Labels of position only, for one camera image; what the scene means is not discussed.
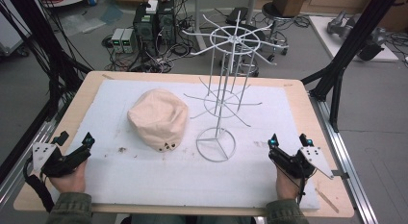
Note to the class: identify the black metal frame stand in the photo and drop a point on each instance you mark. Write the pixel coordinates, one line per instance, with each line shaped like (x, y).
(349, 47)
(48, 51)

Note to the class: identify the white foam mat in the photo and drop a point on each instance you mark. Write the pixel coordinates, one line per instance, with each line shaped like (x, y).
(179, 182)

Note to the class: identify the small white box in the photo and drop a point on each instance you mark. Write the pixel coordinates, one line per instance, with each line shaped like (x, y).
(152, 6)

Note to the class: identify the brown cardboard box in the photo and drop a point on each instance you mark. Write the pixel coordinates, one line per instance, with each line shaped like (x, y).
(288, 3)

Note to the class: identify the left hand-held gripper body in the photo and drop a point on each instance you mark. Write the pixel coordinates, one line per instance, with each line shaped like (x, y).
(61, 163)

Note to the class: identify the person's left hand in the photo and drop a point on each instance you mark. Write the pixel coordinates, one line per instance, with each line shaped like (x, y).
(72, 182)

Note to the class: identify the thin wooden stick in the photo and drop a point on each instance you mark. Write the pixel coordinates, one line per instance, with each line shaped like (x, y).
(327, 201)

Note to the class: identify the beige cloth hat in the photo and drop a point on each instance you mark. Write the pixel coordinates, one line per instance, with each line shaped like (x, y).
(158, 118)

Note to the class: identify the person's right hand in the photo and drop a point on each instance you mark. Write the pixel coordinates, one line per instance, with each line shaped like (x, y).
(287, 187)

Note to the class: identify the white floor board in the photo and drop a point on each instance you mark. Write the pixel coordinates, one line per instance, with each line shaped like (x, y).
(324, 35)

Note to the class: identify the grey bench power supply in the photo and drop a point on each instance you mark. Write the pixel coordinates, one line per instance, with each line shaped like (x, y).
(129, 40)
(117, 40)

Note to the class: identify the aluminium rail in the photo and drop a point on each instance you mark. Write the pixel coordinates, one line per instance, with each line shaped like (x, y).
(29, 150)
(340, 147)

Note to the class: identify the black round stool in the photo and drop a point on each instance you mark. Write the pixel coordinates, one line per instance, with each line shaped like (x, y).
(275, 12)

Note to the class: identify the black computer tower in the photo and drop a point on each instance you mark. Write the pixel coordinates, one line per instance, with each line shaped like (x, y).
(166, 23)
(145, 28)

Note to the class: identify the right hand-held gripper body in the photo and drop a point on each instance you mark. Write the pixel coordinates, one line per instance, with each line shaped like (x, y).
(293, 164)

